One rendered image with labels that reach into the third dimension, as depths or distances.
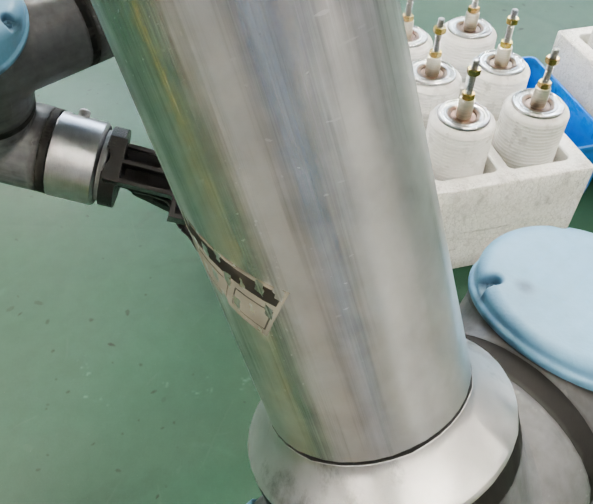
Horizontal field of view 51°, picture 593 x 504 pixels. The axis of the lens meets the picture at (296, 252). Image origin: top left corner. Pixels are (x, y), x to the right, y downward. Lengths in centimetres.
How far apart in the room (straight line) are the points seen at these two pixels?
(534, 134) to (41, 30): 70
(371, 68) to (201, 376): 78
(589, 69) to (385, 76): 114
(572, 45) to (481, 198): 48
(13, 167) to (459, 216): 64
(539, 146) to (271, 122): 85
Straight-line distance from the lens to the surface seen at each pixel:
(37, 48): 49
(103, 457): 89
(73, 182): 55
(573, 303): 34
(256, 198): 17
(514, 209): 101
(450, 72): 104
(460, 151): 93
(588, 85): 131
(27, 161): 56
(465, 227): 99
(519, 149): 99
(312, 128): 16
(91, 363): 97
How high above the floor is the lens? 77
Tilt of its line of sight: 47 degrees down
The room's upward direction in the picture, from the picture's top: straight up
